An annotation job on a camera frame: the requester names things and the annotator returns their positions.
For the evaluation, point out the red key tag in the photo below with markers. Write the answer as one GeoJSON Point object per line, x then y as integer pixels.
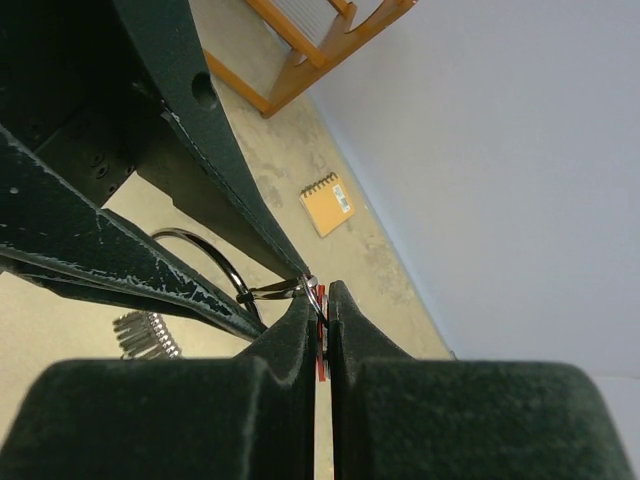
{"type": "Point", "coordinates": [323, 369]}

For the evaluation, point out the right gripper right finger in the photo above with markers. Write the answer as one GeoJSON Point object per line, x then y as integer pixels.
{"type": "Point", "coordinates": [398, 417]}

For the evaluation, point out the bunch of metal keys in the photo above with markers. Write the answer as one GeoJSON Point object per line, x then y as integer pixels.
{"type": "Point", "coordinates": [143, 335]}

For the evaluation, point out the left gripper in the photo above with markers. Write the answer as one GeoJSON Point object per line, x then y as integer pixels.
{"type": "Point", "coordinates": [64, 71]}

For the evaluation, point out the brown spiral notebook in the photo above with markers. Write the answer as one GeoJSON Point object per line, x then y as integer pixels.
{"type": "Point", "coordinates": [327, 204]}

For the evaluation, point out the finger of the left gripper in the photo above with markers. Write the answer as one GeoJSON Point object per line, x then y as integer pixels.
{"type": "Point", "coordinates": [54, 234]}
{"type": "Point", "coordinates": [171, 98]}

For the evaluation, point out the large metal keyring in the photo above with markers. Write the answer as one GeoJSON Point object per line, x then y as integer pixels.
{"type": "Point", "coordinates": [246, 296]}

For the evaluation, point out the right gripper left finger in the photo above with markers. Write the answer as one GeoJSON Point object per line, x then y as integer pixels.
{"type": "Point", "coordinates": [250, 416]}

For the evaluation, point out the wooden shelf rack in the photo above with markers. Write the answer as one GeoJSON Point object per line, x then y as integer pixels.
{"type": "Point", "coordinates": [311, 56]}

